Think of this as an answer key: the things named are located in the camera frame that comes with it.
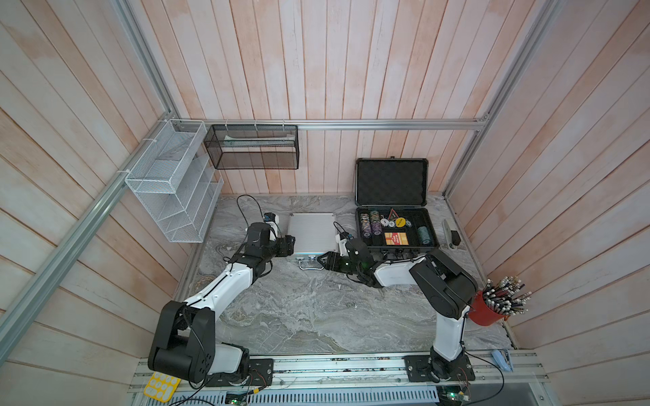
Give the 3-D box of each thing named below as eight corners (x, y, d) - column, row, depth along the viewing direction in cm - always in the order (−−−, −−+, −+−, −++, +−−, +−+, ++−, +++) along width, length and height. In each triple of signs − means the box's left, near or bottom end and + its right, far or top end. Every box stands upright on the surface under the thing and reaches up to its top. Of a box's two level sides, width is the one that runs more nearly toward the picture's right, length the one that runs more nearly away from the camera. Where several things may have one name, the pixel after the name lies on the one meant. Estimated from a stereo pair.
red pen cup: (468, 329, 84) (499, 310, 69) (457, 300, 90) (484, 277, 75) (504, 329, 84) (543, 310, 69) (491, 300, 90) (524, 277, 75)
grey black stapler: (448, 249, 104) (454, 242, 100) (439, 225, 112) (444, 218, 107) (456, 249, 104) (462, 242, 100) (446, 225, 112) (451, 218, 107)
